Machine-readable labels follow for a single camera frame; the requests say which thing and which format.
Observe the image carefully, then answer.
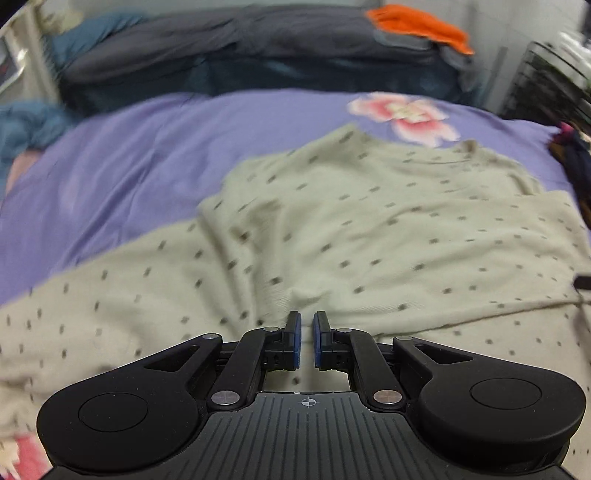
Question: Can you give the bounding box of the orange towel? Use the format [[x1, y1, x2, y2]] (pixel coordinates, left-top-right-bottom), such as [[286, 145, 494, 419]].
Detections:
[[366, 4, 475, 56]]

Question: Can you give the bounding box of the white appliance with display panel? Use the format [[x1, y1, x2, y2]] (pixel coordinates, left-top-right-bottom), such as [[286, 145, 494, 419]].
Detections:
[[1, 2, 59, 104]]

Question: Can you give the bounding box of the navy cartoon print folded garment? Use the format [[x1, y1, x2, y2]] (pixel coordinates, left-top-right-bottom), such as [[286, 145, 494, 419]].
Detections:
[[548, 122, 591, 226]]

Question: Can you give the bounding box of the purple floral bed sheet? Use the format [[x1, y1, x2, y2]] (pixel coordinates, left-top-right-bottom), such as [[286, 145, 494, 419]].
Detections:
[[0, 88, 591, 480]]

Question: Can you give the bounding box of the beige polka dot shirt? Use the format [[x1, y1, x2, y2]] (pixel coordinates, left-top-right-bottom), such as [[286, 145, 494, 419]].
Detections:
[[0, 123, 591, 444]]

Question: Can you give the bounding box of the grey blanket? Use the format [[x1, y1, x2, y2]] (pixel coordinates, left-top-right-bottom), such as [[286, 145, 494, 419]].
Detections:
[[49, 5, 478, 91]]

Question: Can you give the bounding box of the blue crumpled cloth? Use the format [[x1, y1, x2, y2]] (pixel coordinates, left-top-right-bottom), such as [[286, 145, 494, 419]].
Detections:
[[0, 100, 78, 188]]

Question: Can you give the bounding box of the black wire rack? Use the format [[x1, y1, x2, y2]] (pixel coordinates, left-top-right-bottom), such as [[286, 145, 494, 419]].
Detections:
[[500, 42, 590, 135]]

